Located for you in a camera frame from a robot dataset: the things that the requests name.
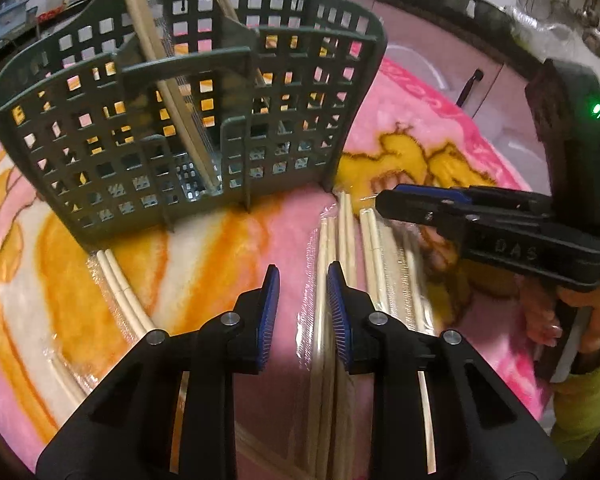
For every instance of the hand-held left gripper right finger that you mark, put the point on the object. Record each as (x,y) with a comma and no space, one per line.
(338,312)

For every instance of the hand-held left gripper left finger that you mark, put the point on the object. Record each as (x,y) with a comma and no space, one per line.
(269,312)

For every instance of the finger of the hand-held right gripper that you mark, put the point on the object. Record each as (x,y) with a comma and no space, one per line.
(420,210)
(425,191)

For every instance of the wooden chopsticks pair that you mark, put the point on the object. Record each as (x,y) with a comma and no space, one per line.
(230,5)
(125,295)
(349,240)
(420,285)
(320,280)
(180,110)
(377,260)

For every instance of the green plastic utensil basket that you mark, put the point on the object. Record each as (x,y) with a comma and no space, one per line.
(290,125)

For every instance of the person's right forearm green sleeve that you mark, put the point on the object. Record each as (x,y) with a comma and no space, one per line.
(590,405)

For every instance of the person's right hand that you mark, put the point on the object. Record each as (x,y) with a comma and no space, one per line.
(542,315)

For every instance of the pink printed blanket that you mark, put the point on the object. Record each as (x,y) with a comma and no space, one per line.
(240,270)

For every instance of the clear plastic container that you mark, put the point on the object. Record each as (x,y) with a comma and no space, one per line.
(415,67)

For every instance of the dark cooking pot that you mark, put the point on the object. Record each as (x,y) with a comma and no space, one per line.
(492,15)

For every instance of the blue plastic box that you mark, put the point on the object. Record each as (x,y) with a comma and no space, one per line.
(5,15)

